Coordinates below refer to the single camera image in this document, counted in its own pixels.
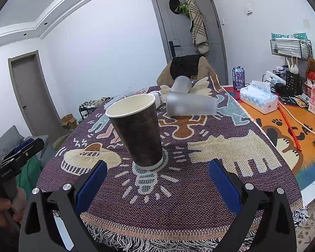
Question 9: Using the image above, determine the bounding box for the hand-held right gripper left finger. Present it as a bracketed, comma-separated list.
[19, 160, 108, 252]

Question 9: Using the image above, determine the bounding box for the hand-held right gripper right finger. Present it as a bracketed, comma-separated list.
[209, 159, 297, 252]

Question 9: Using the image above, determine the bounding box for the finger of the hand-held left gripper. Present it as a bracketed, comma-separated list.
[0, 136, 46, 170]

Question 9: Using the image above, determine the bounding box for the large frosted plastic cup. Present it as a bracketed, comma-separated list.
[166, 91, 218, 117]

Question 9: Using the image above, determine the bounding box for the brown paper cup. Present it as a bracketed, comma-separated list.
[105, 94, 164, 171]

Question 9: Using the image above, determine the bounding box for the small frosted plastic cup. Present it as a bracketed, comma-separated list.
[169, 76, 193, 93]

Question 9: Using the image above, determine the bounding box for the white patterned paper cup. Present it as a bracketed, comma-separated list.
[148, 91, 168, 108]

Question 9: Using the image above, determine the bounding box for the person's left hand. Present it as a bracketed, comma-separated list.
[0, 188, 27, 226]

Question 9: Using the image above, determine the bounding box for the grey sofa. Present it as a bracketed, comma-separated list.
[0, 125, 55, 168]

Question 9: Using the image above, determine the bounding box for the green cloth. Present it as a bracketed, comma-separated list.
[15, 157, 44, 197]

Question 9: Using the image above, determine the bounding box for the purple printed blanket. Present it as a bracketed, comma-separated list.
[36, 75, 309, 252]

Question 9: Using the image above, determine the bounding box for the cardboard box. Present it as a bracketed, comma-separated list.
[61, 114, 78, 133]

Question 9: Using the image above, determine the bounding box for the plain grey door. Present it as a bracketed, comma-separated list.
[8, 50, 62, 137]

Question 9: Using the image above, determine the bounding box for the black shoe rack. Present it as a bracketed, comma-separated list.
[79, 97, 113, 125]

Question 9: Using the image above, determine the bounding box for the orange cat table mat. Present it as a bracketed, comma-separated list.
[223, 85, 315, 189]

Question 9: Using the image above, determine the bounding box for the red strip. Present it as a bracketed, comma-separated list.
[277, 102, 302, 151]

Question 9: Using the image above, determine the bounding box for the white tissue pack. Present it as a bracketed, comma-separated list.
[239, 80, 279, 114]

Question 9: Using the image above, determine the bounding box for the patterned floor rug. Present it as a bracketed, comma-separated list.
[294, 197, 315, 252]

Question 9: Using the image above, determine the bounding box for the purple soda can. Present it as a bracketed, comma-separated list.
[231, 66, 245, 91]

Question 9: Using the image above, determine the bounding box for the white power strip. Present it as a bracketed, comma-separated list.
[265, 70, 288, 85]

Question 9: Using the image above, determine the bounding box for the black mesh cutlery holder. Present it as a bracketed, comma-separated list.
[280, 70, 307, 97]

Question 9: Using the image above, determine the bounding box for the black garment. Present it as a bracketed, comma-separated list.
[169, 55, 205, 79]

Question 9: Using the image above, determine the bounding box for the white plastic cutlery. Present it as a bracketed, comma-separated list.
[286, 57, 300, 74]

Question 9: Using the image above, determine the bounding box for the brown plush toy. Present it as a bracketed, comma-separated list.
[306, 57, 315, 78]

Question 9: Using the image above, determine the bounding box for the plaid scarf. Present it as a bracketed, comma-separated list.
[184, 0, 209, 54]

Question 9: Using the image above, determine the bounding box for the grey door with lock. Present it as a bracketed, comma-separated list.
[149, 0, 229, 84]

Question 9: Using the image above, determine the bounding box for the green hanging item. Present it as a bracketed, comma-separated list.
[175, 4, 191, 16]

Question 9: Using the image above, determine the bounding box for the black door lock handle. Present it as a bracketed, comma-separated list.
[168, 41, 181, 57]

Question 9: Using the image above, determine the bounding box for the black wire basket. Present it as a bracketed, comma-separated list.
[270, 39, 312, 61]

